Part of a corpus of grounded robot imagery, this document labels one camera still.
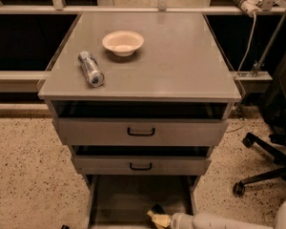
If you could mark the silver drink can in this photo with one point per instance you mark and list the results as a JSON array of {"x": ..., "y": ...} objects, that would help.
[{"x": 91, "y": 70}]

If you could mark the green and yellow sponge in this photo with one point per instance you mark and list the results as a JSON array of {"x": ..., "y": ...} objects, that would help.
[{"x": 157, "y": 209}]

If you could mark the metal clamp stand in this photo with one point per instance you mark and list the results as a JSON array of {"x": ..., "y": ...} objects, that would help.
[{"x": 258, "y": 64}]

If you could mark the white paper bowl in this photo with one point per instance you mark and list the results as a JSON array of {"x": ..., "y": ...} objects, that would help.
[{"x": 123, "y": 43}]

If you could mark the grey bottom drawer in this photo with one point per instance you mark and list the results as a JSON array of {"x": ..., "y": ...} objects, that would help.
[{"x": 123, "y": 202}]

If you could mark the grey top drawer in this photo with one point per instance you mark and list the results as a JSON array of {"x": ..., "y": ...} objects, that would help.
[{"x": 106, "y": 123}]

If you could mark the black drawer handle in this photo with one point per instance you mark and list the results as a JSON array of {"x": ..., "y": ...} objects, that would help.
[
  {"x": 133, "y": 132},
  {"x": 140, "y": 167}
]

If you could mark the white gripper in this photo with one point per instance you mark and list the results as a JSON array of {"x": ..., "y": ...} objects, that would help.
[{"x": 180, "y": 221}]

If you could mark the grey middle drawer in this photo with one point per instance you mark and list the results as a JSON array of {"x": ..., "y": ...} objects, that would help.
[{"x": 166, "y": 160}]

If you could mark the black middle drawer handle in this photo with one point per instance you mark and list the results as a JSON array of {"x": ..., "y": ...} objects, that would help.
[{"x": 140, "y": 167}]

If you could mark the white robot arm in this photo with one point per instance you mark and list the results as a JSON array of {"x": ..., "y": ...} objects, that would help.
[{"x": 210, "y": 221}]

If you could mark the grey drawer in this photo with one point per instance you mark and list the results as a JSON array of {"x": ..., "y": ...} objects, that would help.
[
  {"x": 123, "y": 202},
  {"x": 106, "y": 123},
  {"x": 166, "y": 160}
]

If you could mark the grey drawer cabinet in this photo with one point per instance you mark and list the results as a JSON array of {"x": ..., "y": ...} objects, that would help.
[{"x": 179, "y": 62}]

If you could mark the black top drawer handle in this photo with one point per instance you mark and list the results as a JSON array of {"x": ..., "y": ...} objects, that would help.
[{"x": 133, "y": 132}]

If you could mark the white power strip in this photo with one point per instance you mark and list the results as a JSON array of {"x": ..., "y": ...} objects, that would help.
[{"x": 250, "y": 7}]

